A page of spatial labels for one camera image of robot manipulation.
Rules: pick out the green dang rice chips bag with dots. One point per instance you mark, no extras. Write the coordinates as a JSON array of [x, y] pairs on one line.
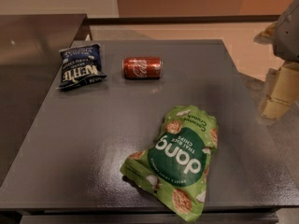
[[174, 169]]

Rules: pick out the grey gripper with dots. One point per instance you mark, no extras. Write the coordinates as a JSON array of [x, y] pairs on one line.
[[288, 34]]

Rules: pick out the blue kettle chips bag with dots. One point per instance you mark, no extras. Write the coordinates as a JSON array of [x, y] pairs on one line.
[[81, 66]]

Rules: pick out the dark grey side counter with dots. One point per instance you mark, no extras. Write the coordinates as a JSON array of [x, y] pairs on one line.
[[29, 62]]

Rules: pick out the red coke can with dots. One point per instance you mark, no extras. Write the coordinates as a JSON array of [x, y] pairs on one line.
[[142, 67]]

